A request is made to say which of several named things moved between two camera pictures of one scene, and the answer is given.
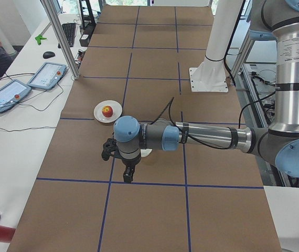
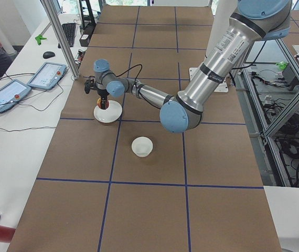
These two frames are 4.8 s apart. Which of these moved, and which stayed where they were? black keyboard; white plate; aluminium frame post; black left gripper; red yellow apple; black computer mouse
Moved: red yellow apple; black left gripper
Stayed: aluminium frame post; white plate; black computer mouse; black keyboard
